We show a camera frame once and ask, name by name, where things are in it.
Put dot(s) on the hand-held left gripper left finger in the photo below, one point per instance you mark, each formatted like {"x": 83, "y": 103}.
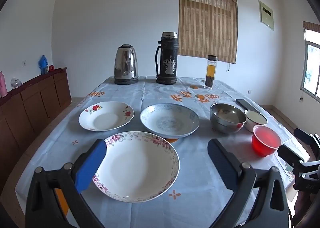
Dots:
{"x": 92, "y": 164}

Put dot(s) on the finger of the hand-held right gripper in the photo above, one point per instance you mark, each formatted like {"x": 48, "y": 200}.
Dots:
{"x": 287, "y": 153}
{"x": 303, "y": 136}

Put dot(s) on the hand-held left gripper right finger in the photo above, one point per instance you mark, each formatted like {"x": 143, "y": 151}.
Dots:
{"x": 221, "y": 163}

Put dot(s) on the stainless steel bowl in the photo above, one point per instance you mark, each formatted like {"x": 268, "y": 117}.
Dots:
{"x": 226, "y": 118}

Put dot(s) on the white plate pink floral rim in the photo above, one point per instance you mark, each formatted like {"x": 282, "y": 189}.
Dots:
{"x": 137, "y": 165}

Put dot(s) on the white enamel bowl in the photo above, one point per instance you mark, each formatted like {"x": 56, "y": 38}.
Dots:
{"x": 256, "y": 117}

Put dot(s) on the white plate with red flowers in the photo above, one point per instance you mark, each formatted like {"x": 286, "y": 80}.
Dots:
{"x": 105, "y": 118}

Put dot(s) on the blue patterned plate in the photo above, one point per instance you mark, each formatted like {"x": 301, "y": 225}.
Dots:
{"x": 170, "y": 120}

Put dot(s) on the person's right forearm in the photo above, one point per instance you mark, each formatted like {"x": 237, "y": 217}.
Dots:
{"x": 306, "y": 208}

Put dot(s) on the light blue printed tablecloth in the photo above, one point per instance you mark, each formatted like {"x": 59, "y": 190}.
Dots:
{"x": 195, "y": 148}

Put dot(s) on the black smartphone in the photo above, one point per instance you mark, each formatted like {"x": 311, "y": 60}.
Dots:
{"x": 247, "y": 105}

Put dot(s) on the brown wooden sideboard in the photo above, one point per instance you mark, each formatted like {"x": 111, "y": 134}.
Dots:
{"x": 30, "y": 108}

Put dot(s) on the glass tea bottle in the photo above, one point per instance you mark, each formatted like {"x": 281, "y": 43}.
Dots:
{"x": 210, "y": 73}

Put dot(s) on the small red ornament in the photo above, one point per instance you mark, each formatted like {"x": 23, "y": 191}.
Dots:
{"x": 51, "y": 68}

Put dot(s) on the stainless steel electric kettle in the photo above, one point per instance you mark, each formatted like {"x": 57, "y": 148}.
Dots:
{"x": 126, "y": 65}

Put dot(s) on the small bamboo blind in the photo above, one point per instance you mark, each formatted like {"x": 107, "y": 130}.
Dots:
{"x": 312, "y": 29}

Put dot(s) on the blue thermos bottle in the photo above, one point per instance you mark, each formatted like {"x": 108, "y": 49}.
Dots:
{"x": 43, "y": 64}

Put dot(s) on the crumpled plastic bag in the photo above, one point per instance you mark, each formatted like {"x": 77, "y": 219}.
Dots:
{"x": 15, "y": 82}

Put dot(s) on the worn black thermos flask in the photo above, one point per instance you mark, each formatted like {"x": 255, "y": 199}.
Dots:
{"x": 167, "y": 60}

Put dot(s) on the pink bottle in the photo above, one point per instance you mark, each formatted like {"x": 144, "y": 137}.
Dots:
{"x": 2, "y": 85}

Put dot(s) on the bamboo window blind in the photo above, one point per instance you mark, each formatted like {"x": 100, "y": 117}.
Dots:
{"x": 207, "y": 23}

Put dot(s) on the window with frame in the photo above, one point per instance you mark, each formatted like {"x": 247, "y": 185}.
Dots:
{"x": 311, "y": 70}

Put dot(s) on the wall electrical panel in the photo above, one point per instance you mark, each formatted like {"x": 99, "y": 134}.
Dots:
{"x": 266, "y": 15}

